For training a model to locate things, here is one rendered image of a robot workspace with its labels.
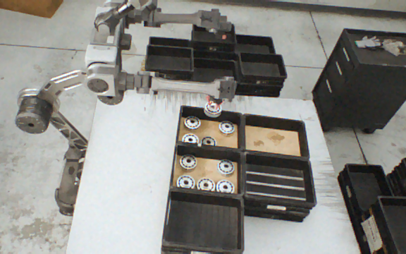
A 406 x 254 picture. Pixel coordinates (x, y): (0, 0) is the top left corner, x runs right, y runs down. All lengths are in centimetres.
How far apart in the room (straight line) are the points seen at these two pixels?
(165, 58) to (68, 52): 125
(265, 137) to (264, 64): 119
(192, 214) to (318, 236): 75
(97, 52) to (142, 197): 89
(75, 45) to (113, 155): 210
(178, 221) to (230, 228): 28
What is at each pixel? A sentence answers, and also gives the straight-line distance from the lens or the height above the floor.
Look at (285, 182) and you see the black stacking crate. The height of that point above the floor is 83.
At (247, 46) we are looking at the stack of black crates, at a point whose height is 38.
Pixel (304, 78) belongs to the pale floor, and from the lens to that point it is 422.
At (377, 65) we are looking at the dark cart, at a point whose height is 88.
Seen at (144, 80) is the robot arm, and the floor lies 147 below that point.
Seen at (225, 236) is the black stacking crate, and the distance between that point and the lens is 199.
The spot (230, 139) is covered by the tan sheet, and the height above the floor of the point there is 83.
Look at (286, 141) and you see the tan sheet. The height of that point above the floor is 83.
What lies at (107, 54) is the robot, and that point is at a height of 153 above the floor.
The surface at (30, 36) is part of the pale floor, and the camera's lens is 442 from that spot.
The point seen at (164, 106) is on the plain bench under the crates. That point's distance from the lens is 260.
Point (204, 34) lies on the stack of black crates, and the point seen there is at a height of 49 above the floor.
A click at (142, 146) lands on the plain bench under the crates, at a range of 238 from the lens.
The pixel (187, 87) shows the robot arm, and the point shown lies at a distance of 158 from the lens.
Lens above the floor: 263
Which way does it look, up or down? 50 degrees down
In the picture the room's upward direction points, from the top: 11 degrees clockwise
